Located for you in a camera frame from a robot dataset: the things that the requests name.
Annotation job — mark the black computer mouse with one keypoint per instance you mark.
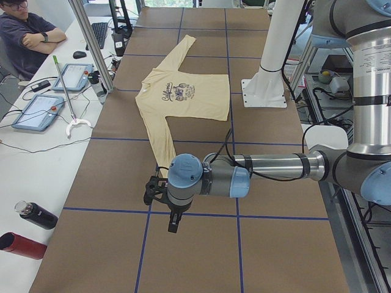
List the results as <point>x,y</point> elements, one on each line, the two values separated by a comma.
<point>79,54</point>

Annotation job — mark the near blue teach pendant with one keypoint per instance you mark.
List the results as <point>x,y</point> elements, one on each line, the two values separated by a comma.
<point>39,113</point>

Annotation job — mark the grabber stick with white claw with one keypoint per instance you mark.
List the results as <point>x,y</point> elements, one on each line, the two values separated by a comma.
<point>74,119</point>

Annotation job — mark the cream long-sleeve printed shirt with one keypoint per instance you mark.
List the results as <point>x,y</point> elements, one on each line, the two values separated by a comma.
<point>167,92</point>

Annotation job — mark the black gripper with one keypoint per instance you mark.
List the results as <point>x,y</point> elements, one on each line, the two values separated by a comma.
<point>176,210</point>

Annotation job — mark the black power adapter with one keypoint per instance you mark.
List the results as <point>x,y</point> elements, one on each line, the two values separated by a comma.
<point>40,86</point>

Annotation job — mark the far blue teach pendant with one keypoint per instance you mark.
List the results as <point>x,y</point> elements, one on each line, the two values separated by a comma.
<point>75,75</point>

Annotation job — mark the black water bottle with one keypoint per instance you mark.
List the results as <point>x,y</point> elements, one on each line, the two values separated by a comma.
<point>36,214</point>

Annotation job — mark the seated person in dark hoodie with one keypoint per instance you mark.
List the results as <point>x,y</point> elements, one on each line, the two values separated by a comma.
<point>28,38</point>

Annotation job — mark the white camera mast with base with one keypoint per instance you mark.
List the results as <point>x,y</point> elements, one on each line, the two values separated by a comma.
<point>266,88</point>

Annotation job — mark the red bottle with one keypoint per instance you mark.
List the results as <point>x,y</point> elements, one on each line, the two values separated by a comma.
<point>20,245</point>

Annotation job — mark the blue teach pendant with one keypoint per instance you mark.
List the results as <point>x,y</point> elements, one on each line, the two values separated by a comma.
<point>39,113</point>
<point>75,75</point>

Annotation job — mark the aluminium frame post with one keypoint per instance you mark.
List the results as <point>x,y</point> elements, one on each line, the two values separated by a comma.
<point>84,23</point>

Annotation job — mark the clear bottle with black lid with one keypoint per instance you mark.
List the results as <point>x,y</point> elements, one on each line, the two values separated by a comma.
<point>97,86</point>

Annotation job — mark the black keyboard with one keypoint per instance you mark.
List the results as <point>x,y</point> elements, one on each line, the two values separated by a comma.
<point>100,31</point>

